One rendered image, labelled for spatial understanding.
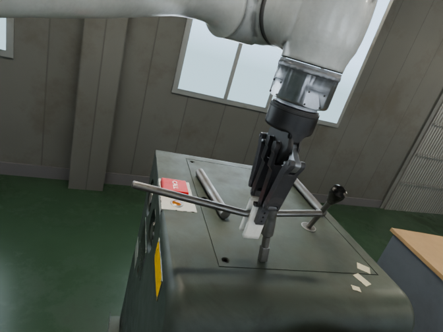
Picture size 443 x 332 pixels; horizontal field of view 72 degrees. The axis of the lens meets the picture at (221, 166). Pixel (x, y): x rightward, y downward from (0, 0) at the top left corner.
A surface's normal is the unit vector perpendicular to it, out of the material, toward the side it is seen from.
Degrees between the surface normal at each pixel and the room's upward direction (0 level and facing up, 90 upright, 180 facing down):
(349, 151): 90
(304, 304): 29
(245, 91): 90
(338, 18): 92
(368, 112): 90
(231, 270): 0
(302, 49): 101
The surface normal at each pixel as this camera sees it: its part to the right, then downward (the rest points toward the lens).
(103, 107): 0.30, 0.44
